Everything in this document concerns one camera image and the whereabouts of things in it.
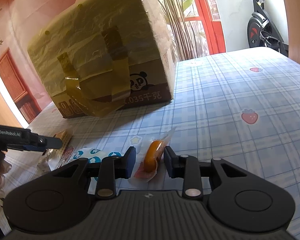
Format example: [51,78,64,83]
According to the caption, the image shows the black exercise bike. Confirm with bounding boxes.
[247,0,288,57]

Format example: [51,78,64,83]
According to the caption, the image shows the printed room wall tapestry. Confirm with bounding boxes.
[0,0,225,122]

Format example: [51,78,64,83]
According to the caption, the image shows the gold snack bar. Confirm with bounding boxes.
[37,129,72,173]

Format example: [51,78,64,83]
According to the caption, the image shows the blue white snack packet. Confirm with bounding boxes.
[56,146,122,196]

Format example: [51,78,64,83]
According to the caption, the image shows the plaid strawberry bedsheet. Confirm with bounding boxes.
[0,47,300,240]

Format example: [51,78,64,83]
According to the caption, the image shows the orange jelly snack packet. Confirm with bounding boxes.
[133,127,175,183]

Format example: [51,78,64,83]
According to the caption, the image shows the brown cardboard box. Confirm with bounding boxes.
[27,0,175,118]

